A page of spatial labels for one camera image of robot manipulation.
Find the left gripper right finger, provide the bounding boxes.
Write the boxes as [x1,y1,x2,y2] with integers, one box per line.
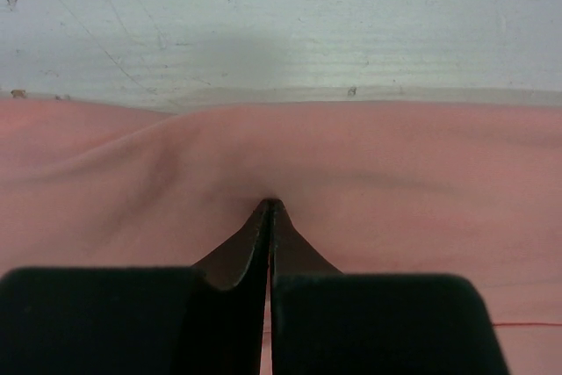
[269,200,342,374]

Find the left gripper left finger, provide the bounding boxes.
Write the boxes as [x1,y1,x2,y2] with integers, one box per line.
[191,200,269,374]

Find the pink t shirt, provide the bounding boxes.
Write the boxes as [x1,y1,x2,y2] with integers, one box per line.
[1,99,561,374]

